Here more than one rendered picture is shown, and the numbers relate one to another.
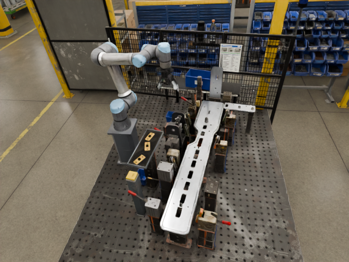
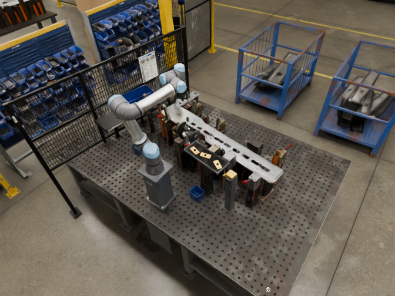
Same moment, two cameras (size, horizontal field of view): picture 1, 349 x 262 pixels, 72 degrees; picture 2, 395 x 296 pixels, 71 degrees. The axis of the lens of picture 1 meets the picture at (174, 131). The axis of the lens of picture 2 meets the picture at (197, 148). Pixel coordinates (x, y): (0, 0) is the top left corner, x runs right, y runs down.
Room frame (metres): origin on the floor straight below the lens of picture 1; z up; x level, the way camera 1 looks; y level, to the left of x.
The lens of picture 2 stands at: (0.59, 1.57, 2.76)
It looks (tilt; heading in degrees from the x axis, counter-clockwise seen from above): 45 degrees down; 298
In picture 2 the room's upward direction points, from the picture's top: 3 degrees counter-clockwise
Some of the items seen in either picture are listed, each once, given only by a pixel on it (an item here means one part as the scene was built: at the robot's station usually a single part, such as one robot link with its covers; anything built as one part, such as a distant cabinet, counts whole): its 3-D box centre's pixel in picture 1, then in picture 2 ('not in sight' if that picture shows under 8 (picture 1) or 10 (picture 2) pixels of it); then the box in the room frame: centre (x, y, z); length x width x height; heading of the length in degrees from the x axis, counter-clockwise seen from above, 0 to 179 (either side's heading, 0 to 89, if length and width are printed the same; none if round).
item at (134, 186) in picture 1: (137, 196); (230, 192); (0.98, 0.30, 0.92); 0.08 x 0.08 x 0.44; 70
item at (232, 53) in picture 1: (229, 57); (148, 66); (2.26, -0.62, 1.30); 0.23 x 0.02 x 0.31; 70
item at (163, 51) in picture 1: (163, 52); (179, 72); (1.50, 0.03, 1.74); 0.09 x 0.08 x 0.11; 62
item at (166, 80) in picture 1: (165, 75); (182, 91); (1.49, 0.03, 1.58); 0.09 x 0.08 x 0.12; 161
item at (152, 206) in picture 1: (155, 217); (252, 190); (0.83, 0.17, 0.88); 0.11 x 0.10 x 0.36; 70
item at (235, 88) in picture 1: (198, 85); (137, 106); (2.25, -0.29, 1.02); 0.90 x 0.22 x 0.03; 70
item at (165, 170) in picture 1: (166, 183); (228, 171); (1.08, 0.09, 0.90); 0.13 x 0.10 x 0.41; 70
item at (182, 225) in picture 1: (198, 149); (215, 137); (1.31, -0.18, 1.00); 1.38 x 0.22 x 0.02; 160
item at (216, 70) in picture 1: (215, 82); (161, 90); (2.02, -0.44, 1.17); 0.12 x 0.01 x 0.34; 70
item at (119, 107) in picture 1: (118, 109); (151, 152); (1.58, 0.43, 1.27); 0.13 x 0.12 x 0.14; 152
